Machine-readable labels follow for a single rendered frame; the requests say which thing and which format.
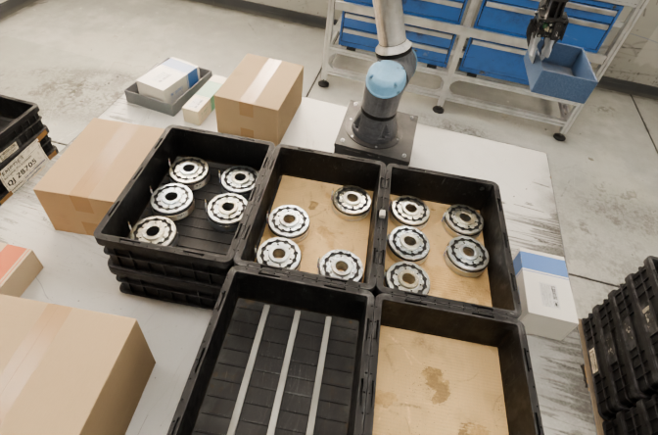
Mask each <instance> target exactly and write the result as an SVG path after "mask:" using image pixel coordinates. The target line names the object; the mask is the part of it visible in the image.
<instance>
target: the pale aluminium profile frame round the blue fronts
mask: <svg viewBox="0 0 658 435"><path fill-rule="evenodd" d="M479 1H480V0H471V3H470V6H469V9H468V12H467V15H466V18H465V21H464V24H463V25H460V24H451V23H446V22H441V21H436V20H432V19H427V18H422V17H417V16H412V15H409V14H403V18H404V23H405V24H412V25H417V26H421V27H426V28H430V29H434V30H439V31H444V32H449V33H454V34H456V37H455V40H454V43H453V46H452V49H451V53H450V56H449V59H448V62H447V65H446V68H444V67H441V68H438V67H437V66H435V65H430V64H427V65H424V64H420V63H417V67H416V71H417V72H422V73H429V74H434V75H438V76H440V77H441V78H442V83H441V87H440V88H438V89H436V90H435V89H431V88H426V87H421V86H417V85H412V84H408V85H407V86H406V87H405V89H404V91H406V92H411V93H415V94H420V95H424V96H429V97H433V98H438V99H439V100H438V103H437V106H435V107H433V111H434V112H435V113H437V114H442V113H443V112H444V109H443V108H442V106H443V105H444V102H445V100H446V101H450V102H454V103H459V104H463V105H468V106H472V107H477V108H481V109H486V110H490V111H495V112H499V113H504V114H508V115H512V116H516V117H521V118H525V119H530V120H534V121H542V122H546V123H551V124H555V125H560V126H561V127H560V129H559V132H560V133H554V134H553V137H554V138H555V139H556V140H558V141H565V139H566V137H565V136H564V135H563V134H566V133H567V132H568V130H569V129H570V127H571V125H572V124H573V122H574V121H575V119H576V117H577V116H578V114H579V113H580V111H581V109H582V108H583V106H584V105H585V104H581V103H577V102H573V101H568V100H564V99H559V98H555V97H551V96H546V95H542V94H538V93H534V92H531V89H530V87H529V86H524V85H520V84H515V83H510V82H506V81H501V80H496V79H492V78H487V77H483V76H478V75H476V74H475V73H470V72H468V73H465V72H457V71H456V70H455V69H456V67H457V64H458V61H459V58H462V57H463V54H464V52H465V51H462V49H463V46H464V43H465V41H466V38H469V37H473V38H478V39H483V40H487V41H491V42H496V43H501V44H506V45H510V46H515V47H520V48H525V49H528V43H527V38H522V37H517V36H512V35H507V34H503V33H498V32H493V31H488V30H483V29H478V28H474V27H470V26H471V23H472V21H473V19H474V16H475V13H476V10H477V7H478V4H479ZM643 2H644V0H641V1H640V2H639V4H638V5H637V7H636V8H633V9H632V10H631V12H630V13H629V15H628V17H627V18H626V20H625V22H619V21H615V23H614V24H613V26H615V27H620V30H619V32H618V33H617V35H616V37H615V38H614V40H613V42H612V43H611V45H610V47H609V48H608V50H607V51H606V53H605V55H603V54H598V53H593V52H589V51H585V52H586V55H587V58H588V60H589V61H590V62H591V63H596V64H599V65H598V66H597V68H596V70H595V71H594V74H595V76H596V78H597V80H598V82H599V81H600V79H601V78H602V76H603V75H604V73H605V71H606V70H607V68H608V67H609V65H610V63H611V62H612V60H613V59H614V57H615V55H616V54H617V52H618V51H619V49H620V47H621V46H622V44H623V43H624V41H625V39H626V38H627V36H628V35H629V33H630V31H631V30H632V28H633V27H634V25H635V23H636V21H637V20H638V18H639V16H640V15H641V13H642V12H643V10H644V8H645V7H646V5H647V4H648V2H649V0H646V1H645V3H644V4H643V6H642V8H641V9H640V6H641V5H642V3H643ZM335 9H336V10H341V11H346V12H351V13H356V14H360V15H364V16H369V17H374V18H375V14H374V7H369V6H364V5H359V4H355V3H351V2H346V1H341V0H329V2H328V12H327V22H326V31H325V41H324V51H323V61H322V71H321V79H322V80H320V81H318V85H319V86H321V87H328V86H329V82H328V81H326V80H327V77H328V74H332V75H336V76H340V77H345V78H349V79H354V80H358V81H362V82H365V80H366V76H367V74H364V73H359V72H351V71H347V70H342V69H338V68H334V67H333V66H332V63H333V61H334V59H335V57H336V55H337V54H340V55H345V56H350V57H354V58H359V59H362V60H367V61H372V62H377V59H376V54H374V53H370V52H365V51H361V50H356V48H353V47H349V46H347V47H343V46H344V45H342V46H341V44H340V45H339V36H340V34H339V33H340V28H341V20H342V15H341V16H340V18H339V20H338V21H337V23H336V25H334V17H335ZM338 35H339V36H338ZM337 37H338V38H337ZM458 37H459V38H458ZM336 38H337V40H336ZM457 38H458V41H457ZM335 40H336V42H335ZM456 41H457V44H456ZM334 42H335V44H334ZM459 80H461V81H466V82H470V83H475V84H480V85H484V86H488V87H492V88H497V89H501V90H506V91H511V92H515V93H520V94H524V95H529V96H534V97H538V98H542V99H546V100H551V101H555V102H558V105H559V109H560V113H561V118H559V117H555V116H550V115H546V114H541V113H537V112H532V111H528V110H523V109H519V108H514V107H510V106H505V105H501V104H497V103H493V102H488V101H484V100H479V99H475V98H470V97H466V96H461V95H457V94H452V92H451V91H450V89H449V87H450V85H451V84H452V83H453V82H455V81H459ZM568 104H569V105H574V106H573V108H572V110H571V112H570V111H569V107H568Z"/></svg>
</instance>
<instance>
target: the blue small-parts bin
mask: <svg viewBox="0 0 658 435"><path fill-rule="evenodd" d="M543 43H544V40H543V39H541V40H540V42H539V43H538V45H537V47H538V50H537V52H536V58H535V61H534V63H533V64H532V62H531V60H530V58H529V51H528V50H527V52H526V54H525V56H524V58H523V59H524V63H525V68H526V72H527V76H528V81H529V84H530V89H531V92H534V93H538V94H542V95H546V96H551V97H555V98H559V99H564V100H568V101H573V102H577V103H581V104H584V103H585V102H586V100H587V99H588V97H589V95H590V94H591V92H592V91H593V89H594V88H595V86H596V85H597V83H598V80H597V78H596V76H595V74H594V72H593V69H592V67H591V65H590V63H589V60H588V57H587V55H586V52H585V50H584V48H580V47H576V46H571V45H567V44H562V43H558V42H556V43H555V44H554V46H553V48H552V50H551V52H550V55H549V57H548V58H544V59H543V60H541V56H540V51H541V47H542V45H543Z"/></svg>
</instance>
